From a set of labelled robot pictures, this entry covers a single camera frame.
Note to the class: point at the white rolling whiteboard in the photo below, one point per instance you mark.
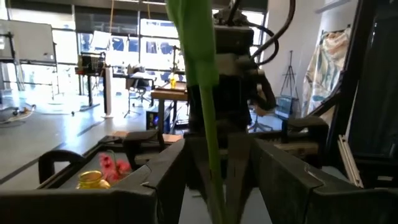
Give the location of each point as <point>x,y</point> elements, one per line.
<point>31,40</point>

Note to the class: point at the white floor pillar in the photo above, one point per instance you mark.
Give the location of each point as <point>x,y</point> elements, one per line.
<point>108,93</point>

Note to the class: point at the patterned hanging cloth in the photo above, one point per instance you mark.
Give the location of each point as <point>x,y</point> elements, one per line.
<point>326,68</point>

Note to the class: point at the black frame upright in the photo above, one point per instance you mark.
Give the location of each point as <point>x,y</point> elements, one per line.
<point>373,93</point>

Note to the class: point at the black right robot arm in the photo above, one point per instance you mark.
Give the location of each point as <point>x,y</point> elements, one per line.
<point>233,40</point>

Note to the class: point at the yellow bottle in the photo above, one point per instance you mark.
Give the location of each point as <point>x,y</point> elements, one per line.
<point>173,82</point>

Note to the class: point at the black curved bracket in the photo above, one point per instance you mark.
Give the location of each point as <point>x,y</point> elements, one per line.
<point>140,140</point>
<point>311,127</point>

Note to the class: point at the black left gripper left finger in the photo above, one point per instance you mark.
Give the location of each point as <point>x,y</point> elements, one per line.
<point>77,207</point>

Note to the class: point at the black office chair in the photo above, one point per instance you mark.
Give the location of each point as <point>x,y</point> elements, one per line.
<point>140,84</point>

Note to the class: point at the aluminium profile strip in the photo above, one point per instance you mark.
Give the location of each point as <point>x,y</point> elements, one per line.
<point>349,161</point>

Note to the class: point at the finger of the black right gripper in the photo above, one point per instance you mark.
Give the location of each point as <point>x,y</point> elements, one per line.
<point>196,161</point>
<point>237,168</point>

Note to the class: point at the black equipment cart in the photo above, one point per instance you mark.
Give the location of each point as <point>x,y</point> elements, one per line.
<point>91,63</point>

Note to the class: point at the yellow glass vase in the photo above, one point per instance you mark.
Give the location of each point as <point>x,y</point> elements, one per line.
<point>91,180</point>

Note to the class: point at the pink artificial flower bunch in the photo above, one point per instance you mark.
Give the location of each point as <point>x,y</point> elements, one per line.
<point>113,169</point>

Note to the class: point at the red artificial tulip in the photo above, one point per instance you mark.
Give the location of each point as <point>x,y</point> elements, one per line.
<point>199,46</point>

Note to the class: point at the wooden desk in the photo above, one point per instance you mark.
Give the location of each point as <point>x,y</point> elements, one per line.
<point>169,95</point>

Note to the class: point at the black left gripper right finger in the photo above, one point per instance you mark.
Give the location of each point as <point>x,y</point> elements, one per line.
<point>311,205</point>

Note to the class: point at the black tripod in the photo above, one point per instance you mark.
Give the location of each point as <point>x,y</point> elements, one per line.
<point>289,74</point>

